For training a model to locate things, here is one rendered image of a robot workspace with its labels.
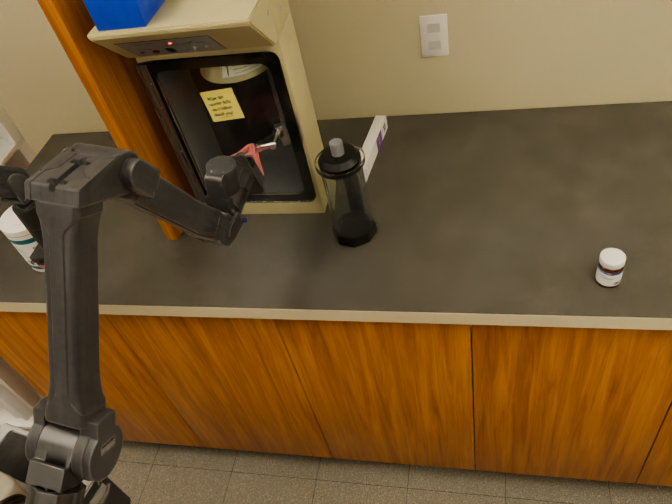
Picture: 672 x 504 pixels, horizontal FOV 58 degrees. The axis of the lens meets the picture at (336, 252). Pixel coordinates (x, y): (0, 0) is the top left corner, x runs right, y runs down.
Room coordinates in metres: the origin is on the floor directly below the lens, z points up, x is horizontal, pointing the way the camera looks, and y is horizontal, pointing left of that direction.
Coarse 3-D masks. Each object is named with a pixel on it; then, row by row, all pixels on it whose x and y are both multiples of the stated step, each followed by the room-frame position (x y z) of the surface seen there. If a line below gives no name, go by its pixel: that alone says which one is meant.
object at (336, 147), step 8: (336, 144) 1.02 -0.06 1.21; (344, 144) 1.06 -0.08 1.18; (328, 152) 1.04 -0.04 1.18; (336, 152) 1.02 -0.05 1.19; (344, 152) 1.03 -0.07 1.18; (352, 152) 1.02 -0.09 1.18; (320, 160) 1.03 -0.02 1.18; (328, 160) 1.02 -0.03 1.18; (336, 160) 1.01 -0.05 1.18; (344, 160) 1.00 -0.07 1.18; (352, 160) 1.00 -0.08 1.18; (328, 168) 1.00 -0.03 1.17; (336, 168) 0.99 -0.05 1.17; (344, 168) 0.99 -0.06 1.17
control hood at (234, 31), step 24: (168, 0) 1.19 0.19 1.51; (192, 0) 1.16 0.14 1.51; (216, 0) 1.13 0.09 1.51; (240, 0) 1.10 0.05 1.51; (264, 0) 1.11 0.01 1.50; (168, 24) 1.08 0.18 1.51; (192, 24) 1.06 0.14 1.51; (216, 24) 1.04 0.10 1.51; (240, 24) 1.03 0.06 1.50; (264, 24) 1.08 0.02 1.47; (120, 48) 1.16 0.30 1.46
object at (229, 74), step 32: (160, 64) 1.21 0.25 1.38; (192, 64) 1.18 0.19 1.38; (224, 64) 1.16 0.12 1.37; (256, 64) 1.13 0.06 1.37; (160, 96) 1.22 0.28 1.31; (192, 96) 1.19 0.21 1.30; (256, 96) 1.14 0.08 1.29; (288, 96) 1.12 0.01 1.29; (192, 128) 1.20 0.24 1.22; (224, 128) 1.18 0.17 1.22; (256, 128) 1.15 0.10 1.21; (288, 128) 1.12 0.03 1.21; (192, 160) 1.22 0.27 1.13; (288, 160) 1.13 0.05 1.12; (288, 192) 1.14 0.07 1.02
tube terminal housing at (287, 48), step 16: (272, 0) 1.15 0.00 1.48; (272, 16) 1.13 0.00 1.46; (288, 16) 1.21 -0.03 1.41; (288, 32) 1.19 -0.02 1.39; (240, 48) 1.16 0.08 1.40; (256, 48) 1.14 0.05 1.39; (272, 48) 1.13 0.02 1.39; (288, 48) 1.17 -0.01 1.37; (288, 64) 1.14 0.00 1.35; (288, 80) 1.13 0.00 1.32; (304, 80) 1.21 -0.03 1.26; (304, 96) 1.19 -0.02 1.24; (304, 112) 1.16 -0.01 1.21; (304, 128) 1.14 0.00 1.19; (304, 144) 1.13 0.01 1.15; (320, 144) 1.21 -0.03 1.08; (320, 176) 1.16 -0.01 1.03; (320, 192) 1.13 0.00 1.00; (256, 208) 1.19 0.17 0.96; (272, 208) 1.17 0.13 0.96; (288, 208) 1.16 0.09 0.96; (304, 208) 1.14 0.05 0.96; (320, 208) 1.13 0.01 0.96
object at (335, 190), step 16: (352, 144) 1.07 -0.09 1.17; (352, 176) 0.99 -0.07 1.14; (336, 192) 0.99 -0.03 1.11; (352, 192) 0.99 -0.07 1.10; (336, 208) 1.00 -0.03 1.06; (352, 208) 0.99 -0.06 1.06; (368, 208) 1.01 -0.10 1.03; (336, 224) 1.01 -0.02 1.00; (352, 224) 0.99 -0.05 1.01; (368, 224) 1.00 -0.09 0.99
